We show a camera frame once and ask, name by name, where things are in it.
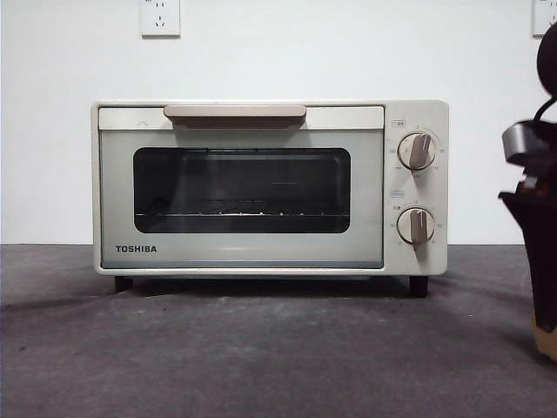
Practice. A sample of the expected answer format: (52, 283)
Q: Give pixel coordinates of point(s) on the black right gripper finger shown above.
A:
(541, 244)

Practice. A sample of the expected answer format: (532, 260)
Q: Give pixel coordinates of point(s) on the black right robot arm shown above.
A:
(548, 56)

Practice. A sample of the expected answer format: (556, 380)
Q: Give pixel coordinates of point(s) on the beige oven knob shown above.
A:
(418, 151)
(416, 226)

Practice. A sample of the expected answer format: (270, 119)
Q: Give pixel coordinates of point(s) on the cream toaster oven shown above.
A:
(418, 113)

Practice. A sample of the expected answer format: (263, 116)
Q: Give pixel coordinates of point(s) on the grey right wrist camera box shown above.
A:
(522, 141)

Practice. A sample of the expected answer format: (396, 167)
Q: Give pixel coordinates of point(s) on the white wall socket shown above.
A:
(160, 19)
(541, 17)

